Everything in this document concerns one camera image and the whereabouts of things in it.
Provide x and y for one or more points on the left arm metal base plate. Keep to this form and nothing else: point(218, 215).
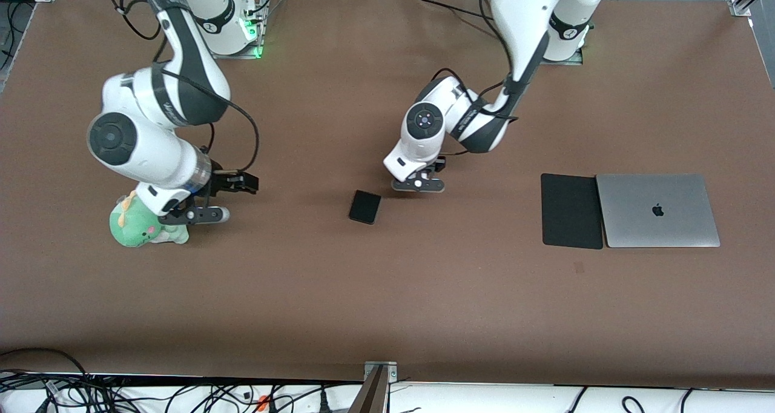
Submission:
point(578, 56)

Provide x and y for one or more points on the silver laptop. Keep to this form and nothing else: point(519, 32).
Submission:
point(657, 210)

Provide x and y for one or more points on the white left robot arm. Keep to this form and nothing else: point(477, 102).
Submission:
point(424, 122)

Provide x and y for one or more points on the dark camera post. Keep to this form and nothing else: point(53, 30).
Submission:
point(370, 395)

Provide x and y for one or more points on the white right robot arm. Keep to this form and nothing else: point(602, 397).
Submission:
point(139, 140)

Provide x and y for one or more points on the green dinosaur plush toy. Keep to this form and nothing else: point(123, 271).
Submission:
point(130, 228)

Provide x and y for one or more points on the black mouse pad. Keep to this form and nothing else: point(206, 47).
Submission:
point(569, 210)

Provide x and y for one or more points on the metal table edge bracket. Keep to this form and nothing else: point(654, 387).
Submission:
point(387, 369)

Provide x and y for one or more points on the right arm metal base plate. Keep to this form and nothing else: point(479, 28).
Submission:
point(259, 34)

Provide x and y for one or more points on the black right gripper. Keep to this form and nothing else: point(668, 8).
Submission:
point(225, 181)

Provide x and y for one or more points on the black phone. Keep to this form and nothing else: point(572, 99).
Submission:
point(365, 207)

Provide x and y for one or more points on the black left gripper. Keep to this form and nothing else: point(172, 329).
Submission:
point(438, 164)

